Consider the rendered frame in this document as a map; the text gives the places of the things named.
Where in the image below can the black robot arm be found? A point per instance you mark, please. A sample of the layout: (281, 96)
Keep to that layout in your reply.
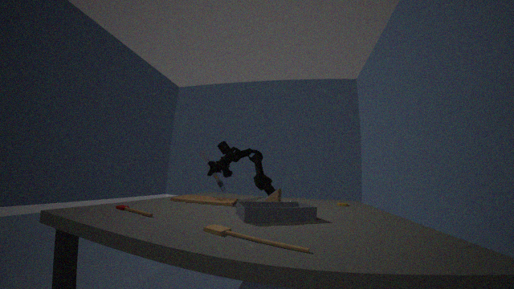
(233, 154)

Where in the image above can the wooden spoon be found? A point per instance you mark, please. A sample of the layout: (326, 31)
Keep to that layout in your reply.
(222, 230)

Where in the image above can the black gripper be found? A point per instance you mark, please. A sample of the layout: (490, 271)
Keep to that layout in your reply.
(215, 168)

